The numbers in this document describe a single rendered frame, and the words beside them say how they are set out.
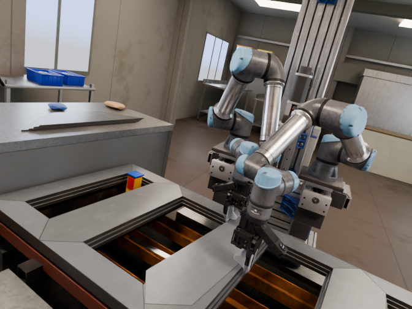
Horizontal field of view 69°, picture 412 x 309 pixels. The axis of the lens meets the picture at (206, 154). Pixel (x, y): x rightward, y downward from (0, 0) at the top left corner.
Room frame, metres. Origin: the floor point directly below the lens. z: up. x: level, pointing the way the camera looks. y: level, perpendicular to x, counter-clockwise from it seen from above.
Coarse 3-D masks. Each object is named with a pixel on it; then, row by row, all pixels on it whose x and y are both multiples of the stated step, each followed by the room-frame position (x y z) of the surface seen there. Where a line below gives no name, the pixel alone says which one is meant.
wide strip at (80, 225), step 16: (128, 192) 1.23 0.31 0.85; (144, 192) 1.27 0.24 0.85; (160, 192) 1.31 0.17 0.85; (176, 192) 1.35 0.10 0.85; (80, 208) 1.01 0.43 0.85; (96, 208) 1.04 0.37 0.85; (112, 208) 1.06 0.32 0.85; (128, 208) 1.09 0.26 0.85; (144, 208) 1.12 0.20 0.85; (48, 224) 0.87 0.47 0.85; (64, 224) 0.89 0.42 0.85; (80, 224) 0.91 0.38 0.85; (96, 224) 0.93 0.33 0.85; (112, 224) 0.95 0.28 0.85; (48, 240) 0.79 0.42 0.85; (64, 240) 0.81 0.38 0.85; (80, 240) 0.83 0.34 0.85
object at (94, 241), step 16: (64, 192) 1.13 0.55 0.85; (80, 192) 1.19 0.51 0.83; (160, 208) 1.17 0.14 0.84; (192, 208) 1.27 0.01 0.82; (208, 208) 1.25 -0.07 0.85; (16, 224) 0.85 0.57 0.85; (128, 224) 1.00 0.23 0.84; (32, 240) 0.80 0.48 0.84; (96, 240) 0.86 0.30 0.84; (48, 256) 0.76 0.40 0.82; (256, 256) 0.99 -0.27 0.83; (288, 256) 1.05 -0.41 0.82; (304, 256) 1.04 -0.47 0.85; (80, 272) 0.69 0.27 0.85; (240, 272) 0.86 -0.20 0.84; (320, 272) 0.99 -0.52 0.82; (96, 288) 0.66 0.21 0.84; (144, 288) 0.69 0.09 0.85; (224, 288) 0.77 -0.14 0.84; (112, 304) 0.63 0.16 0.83; (144, 304) 0.63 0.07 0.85; (208, 304) 0.68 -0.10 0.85; (320, 304) 0.79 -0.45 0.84; (400, 304) 0.88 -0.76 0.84
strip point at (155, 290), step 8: (152, 280) 0.72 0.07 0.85; (152, 288) 0.69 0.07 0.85; (160, 288) 0.70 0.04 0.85; (168, 288) 0.70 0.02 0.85; (152, 296) 0.66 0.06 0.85; (160, 296) 0.67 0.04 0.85; (168, 296) 0.67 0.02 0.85; (176, 296) 0.68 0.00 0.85; (160, 304) 0.64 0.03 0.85; (168, 304) 0.65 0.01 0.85; (176, 304) 0.65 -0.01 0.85; (184, 304) 0.66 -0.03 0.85
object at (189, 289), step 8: (160, 264) 0.80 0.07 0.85; (168, 264) 0.81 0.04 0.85; (152, 272) 0.75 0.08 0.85; (160, 272) 0.76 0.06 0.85; (168, 272) 0.77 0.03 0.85; (176, 272) 0.78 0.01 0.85; (160, 280) 0.73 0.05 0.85; (168, 280) 0.74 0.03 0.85; (176, 280) 0.74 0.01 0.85; (184, 280) 0.75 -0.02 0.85; (192, 280) 0.76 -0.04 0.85; (176, 288) 0.71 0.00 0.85; (184, 288) 0.72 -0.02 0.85; (192, 288) 0.72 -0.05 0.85; (200, 288) 0.73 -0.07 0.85; (184, 296) 0.69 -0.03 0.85; (192, 296) 0.69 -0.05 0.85; (200, 296) 0.70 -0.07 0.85; (192, 304) 0.67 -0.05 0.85
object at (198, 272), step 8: (176, 256) 0.85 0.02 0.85; (184, 256) 0.86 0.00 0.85; (176, 264) 0.81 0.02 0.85; (184, 264) 0.82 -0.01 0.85; (192, 264) 0.83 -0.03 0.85; (200, 264) 0.84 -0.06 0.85; (184, 272) 0.78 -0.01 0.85; (192, 272) 0.79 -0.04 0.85; (200, 272) 0.80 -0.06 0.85; (208, 272) 0.81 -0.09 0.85; (200, 280) 0.77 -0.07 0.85; (208, 280) 0.77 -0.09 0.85; (216, 280) 0.78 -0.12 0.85; (208, 288) 0.74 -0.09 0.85
